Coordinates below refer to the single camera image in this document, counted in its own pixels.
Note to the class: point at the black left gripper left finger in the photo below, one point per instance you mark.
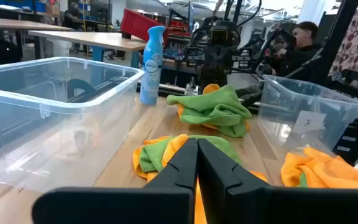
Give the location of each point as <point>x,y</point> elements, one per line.
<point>154,205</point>

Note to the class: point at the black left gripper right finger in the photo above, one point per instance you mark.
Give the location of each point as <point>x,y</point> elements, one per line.
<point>259,205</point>

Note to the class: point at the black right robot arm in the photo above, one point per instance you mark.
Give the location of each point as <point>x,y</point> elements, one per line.
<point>217,21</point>

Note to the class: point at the blue spray bottle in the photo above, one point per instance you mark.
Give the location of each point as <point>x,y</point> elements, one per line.
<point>151,77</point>

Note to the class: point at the red plastic crate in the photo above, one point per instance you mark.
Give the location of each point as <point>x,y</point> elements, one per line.
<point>135,23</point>

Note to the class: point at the person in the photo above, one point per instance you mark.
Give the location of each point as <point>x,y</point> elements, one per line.
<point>73,14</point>
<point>303,56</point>

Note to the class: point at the white paper label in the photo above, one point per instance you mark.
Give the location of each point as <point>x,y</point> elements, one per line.
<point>308,123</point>

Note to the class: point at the clear plastic bin with label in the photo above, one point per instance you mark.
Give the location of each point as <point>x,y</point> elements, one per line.
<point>343,109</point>

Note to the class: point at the large clear plastic bin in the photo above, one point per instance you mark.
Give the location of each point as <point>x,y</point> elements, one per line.
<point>26,140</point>

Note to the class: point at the wooden table with black legs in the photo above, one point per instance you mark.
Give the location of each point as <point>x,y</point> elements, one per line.
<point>17,23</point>

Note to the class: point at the black aluminium rig frame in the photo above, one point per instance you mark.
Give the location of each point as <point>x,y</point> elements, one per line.
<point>337,37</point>

